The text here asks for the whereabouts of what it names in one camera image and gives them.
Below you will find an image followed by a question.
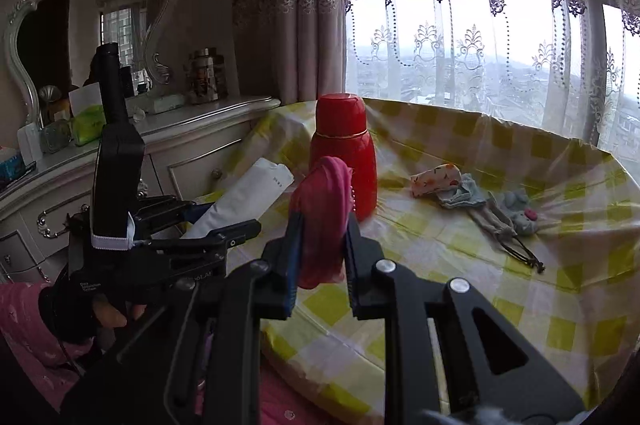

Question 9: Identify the red thermos bottle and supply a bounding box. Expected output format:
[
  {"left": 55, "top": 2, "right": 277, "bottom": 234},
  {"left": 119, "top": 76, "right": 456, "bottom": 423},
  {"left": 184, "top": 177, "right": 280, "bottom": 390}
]
[{"left": 308, "top": 93, "right": 379, "bottom": 222}]

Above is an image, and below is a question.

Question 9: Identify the blue tissue pack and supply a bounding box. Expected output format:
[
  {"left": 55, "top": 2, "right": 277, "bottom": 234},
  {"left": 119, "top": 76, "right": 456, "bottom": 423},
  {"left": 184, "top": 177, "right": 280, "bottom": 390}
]
[{"left": 0, "top": 146, "right": 27, "bottom": 181}]

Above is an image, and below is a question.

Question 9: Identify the white plastic bottle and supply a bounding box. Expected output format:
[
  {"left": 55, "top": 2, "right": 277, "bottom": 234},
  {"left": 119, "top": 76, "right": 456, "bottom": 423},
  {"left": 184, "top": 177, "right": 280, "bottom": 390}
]
[{"left": 17, "top": 123, "right": 44, "bottom": 166}]

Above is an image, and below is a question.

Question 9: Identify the floral heavy curtain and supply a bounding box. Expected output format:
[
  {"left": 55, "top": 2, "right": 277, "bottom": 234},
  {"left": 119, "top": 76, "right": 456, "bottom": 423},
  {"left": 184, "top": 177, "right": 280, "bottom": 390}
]
[{"left": 232, "top": 0, "right": 354, "bottom": 106}]

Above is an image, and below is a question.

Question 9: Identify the yellow checked tablecloth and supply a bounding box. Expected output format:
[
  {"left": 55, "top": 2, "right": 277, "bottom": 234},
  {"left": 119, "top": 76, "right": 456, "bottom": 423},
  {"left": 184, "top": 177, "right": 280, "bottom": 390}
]
[{"left": 199, "top": 97, "right": 640, "bottom": 425}]

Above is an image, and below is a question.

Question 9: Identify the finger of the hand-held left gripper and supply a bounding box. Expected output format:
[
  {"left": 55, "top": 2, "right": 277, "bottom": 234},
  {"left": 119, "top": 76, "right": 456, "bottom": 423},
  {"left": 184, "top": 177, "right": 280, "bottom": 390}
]
[
  {"left": 137, "top": 219, "right": 262, "bottom": 254},
  {"left": 133, "top": 197, "right": 216, "bottom": 236}
]

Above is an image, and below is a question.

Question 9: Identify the round metal ornament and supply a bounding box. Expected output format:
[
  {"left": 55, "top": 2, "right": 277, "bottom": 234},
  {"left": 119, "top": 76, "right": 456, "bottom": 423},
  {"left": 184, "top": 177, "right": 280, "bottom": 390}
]
[{"left": 38, "top": 85, "right": 64, "bottom": 126}]

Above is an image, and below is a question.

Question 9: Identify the person's left hand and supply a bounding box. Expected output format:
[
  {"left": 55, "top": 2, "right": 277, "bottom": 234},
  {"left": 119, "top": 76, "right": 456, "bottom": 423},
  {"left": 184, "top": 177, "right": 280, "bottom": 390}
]
[{"left": 39, "top": 281, "right": 149, "bottom": 347}]

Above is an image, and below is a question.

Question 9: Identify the pale green flat box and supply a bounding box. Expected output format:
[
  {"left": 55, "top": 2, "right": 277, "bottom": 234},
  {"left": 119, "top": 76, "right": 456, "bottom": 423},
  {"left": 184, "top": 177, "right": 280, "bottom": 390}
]
[{"left": 149, "top": 94, "right": 189, "bottom": 114}]

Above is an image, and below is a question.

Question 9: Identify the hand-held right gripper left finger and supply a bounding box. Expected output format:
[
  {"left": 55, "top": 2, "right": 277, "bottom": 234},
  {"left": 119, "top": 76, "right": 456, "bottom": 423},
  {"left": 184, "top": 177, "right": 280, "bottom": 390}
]
[{"left": 60, "top": 211, "right": 305, "bottom": 425}]

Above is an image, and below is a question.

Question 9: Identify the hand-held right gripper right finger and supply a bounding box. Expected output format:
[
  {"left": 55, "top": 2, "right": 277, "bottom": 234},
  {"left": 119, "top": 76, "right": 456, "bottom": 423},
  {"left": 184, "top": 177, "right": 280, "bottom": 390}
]
[{"left": 343, "top": 219, "right": 587, "bottom": 425}]

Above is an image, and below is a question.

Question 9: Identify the drawstring cloth pouch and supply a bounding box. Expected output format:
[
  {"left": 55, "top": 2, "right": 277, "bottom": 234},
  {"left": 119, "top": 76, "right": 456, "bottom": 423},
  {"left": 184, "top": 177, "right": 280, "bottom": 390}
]
[{"left": 469, "top": 192, "right": 547, "bottom": 274}]

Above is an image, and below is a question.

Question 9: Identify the grey mouse soft toy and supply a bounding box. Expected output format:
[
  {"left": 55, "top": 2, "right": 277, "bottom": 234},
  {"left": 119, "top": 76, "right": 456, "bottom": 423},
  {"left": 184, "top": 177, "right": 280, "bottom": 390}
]
[{"left": 499, "top": 189, "right": 542, "bottom": 236}]

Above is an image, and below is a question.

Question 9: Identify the ornate silver framed mirror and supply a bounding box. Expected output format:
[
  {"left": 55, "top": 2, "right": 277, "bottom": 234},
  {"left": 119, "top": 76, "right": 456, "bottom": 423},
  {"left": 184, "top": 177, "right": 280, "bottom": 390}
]
[{"left": 3, "top": 0, "right": 176, "bottom": 126}]

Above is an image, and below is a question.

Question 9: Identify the white dresser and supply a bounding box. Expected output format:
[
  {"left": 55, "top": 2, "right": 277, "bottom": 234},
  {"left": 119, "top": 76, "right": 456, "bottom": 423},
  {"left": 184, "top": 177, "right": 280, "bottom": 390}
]
[{"left": 0, "top": 94, "right": 282, "bottom": 287}]

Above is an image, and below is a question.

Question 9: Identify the green tissue pack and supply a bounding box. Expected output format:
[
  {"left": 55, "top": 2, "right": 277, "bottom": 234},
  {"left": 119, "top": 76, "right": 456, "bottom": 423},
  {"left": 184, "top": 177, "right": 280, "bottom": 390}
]
[{"left": 69, "top": 104, "right": 109, "bottom": 146}]

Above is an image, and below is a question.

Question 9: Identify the floral print sock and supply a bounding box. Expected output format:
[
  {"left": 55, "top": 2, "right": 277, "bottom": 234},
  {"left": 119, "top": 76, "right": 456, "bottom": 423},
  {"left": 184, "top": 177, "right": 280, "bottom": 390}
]
[{"left": 410, "top": 163, "right": 461, "bottom": 198}]

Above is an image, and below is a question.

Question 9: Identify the white plastic pouch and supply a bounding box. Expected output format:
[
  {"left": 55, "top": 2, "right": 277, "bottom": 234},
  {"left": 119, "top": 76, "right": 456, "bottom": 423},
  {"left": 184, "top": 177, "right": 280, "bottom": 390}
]
[{"left": 179, "top": 157, "right": 296, "bottom": 241}]

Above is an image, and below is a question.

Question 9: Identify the magenta cloth with beads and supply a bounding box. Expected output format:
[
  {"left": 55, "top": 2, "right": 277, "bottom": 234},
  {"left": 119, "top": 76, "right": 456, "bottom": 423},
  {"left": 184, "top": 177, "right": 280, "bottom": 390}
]
[{"left": 289, "top": 156, "right": 357, "bottom": 290}]

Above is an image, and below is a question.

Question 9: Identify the grey blue small sock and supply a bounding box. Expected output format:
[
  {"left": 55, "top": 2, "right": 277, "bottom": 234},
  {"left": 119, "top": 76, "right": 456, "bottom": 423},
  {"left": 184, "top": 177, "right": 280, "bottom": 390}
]
[{"left": 439, "top": 173, "right": 489, "bottom": 210}]

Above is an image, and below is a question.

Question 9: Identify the person's left forearm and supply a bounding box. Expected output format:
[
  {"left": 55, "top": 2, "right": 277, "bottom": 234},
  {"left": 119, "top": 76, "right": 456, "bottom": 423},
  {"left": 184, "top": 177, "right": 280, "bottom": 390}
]
[{"left": 0, "top": 282, "right": 107, "bottom": 412}]

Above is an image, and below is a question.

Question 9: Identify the sheer embroidered curtain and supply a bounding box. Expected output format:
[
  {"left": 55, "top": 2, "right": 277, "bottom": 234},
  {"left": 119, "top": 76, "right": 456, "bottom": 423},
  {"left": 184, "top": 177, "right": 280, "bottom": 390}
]
[{"left": 344, "top": 0, "right": 640, "bottom": 176}]

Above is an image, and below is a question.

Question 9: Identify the large patterned glass jar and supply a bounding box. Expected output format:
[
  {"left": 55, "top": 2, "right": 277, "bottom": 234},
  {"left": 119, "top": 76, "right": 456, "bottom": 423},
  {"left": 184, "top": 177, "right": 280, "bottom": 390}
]
[{"left": 192, "top": 48, "right": 229, "bottom": 105}]

